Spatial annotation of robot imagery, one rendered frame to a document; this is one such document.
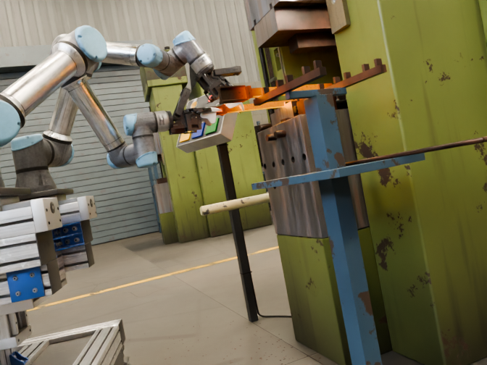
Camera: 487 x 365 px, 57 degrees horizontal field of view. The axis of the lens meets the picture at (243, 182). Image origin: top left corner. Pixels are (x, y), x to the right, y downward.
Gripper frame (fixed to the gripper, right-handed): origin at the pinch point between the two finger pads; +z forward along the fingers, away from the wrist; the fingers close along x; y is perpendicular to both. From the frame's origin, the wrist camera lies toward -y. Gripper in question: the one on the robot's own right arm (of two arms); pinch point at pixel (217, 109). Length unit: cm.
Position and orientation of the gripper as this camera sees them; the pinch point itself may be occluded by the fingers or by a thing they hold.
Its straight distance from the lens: 172.7
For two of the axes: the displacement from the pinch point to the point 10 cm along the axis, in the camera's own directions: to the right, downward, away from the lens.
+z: 9.2, -1.6, 3.7
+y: 1.7, 9.8, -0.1
